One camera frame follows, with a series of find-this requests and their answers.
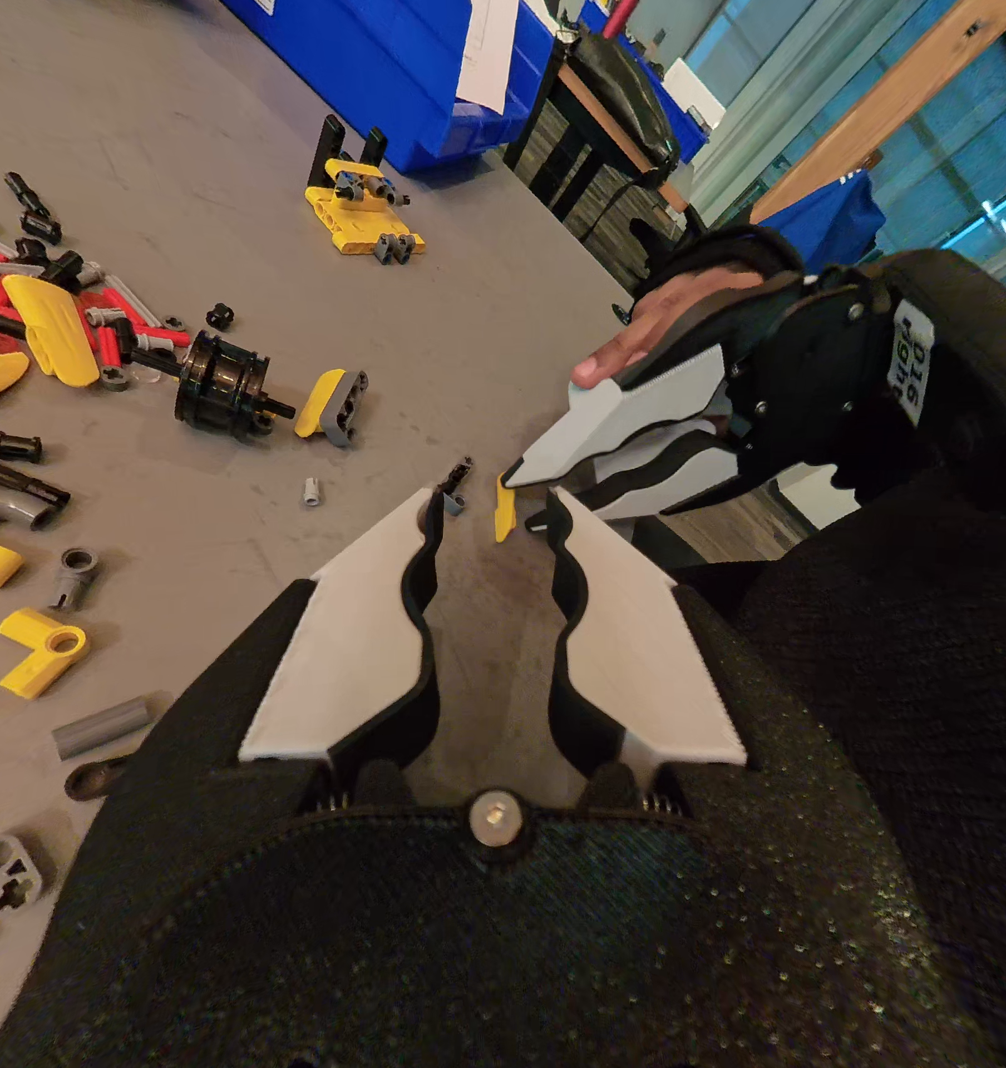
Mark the black long axle connector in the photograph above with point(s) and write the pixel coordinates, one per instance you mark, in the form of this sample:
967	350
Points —
19	482

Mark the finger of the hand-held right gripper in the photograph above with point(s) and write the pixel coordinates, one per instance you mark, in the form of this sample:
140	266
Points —
678	480
611	417

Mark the person's black knit sweater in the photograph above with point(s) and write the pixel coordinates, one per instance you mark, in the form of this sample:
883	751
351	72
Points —
887	667

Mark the black plastic wheel rim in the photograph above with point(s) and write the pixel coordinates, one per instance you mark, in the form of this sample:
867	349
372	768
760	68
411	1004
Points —
219	392

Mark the yellow panel with grey liftarm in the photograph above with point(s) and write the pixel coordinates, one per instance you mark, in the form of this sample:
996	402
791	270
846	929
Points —
315	405

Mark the small black pin joiner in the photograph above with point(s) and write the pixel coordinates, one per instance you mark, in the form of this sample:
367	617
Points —
16	447

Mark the yellow frame assembly with pins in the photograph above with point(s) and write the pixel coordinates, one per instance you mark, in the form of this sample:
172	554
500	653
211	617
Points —
349	217

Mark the pile of red grey pins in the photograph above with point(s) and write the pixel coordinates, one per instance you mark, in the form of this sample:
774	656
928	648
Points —
2	304

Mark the small light grey bushing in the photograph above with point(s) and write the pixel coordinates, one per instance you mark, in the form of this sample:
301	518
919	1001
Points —
312	492

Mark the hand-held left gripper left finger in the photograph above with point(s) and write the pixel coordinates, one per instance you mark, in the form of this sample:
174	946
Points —
344	659

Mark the wooden door frame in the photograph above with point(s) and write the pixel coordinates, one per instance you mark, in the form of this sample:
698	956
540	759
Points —
887	108

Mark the grey axle pin connector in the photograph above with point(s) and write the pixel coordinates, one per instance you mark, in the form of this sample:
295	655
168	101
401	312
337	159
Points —
76	567

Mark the dark grey pin connector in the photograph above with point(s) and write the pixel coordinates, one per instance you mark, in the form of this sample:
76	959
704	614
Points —
454	485

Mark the yellow angled pin connector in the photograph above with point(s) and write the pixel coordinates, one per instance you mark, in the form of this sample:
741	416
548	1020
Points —
31	630

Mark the grey tube connector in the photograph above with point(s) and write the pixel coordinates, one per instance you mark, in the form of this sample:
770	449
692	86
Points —
102	727

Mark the black tube connector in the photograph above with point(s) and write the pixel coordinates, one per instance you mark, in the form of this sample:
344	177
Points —
94	780

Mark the yellow curved panel piece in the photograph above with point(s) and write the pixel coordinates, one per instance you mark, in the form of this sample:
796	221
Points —
505	513

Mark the blue cloth cover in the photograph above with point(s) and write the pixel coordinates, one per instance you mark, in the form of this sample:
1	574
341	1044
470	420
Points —
828	221

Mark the large yellow ribbed panel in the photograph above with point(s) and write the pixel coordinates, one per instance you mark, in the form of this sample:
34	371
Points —
48	330

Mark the black double pin piece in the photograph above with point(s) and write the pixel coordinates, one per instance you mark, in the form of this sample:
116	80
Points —
40	225

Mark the person's right hand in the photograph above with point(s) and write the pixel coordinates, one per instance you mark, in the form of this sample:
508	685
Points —
678	309

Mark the white box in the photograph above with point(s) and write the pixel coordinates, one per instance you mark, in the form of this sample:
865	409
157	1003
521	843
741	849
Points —
691	88

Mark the white paper sheet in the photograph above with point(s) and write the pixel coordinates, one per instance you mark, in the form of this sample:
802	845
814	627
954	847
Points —
486	58

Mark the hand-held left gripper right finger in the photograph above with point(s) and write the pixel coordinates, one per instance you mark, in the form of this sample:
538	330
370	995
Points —
645	659

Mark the wooden side table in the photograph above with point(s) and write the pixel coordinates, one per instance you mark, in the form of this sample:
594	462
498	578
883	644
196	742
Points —
553	125

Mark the black bag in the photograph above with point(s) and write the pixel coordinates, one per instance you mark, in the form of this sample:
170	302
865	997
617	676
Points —
620	83

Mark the small black pin piece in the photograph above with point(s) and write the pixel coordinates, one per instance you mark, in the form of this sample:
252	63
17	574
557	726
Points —
219	316

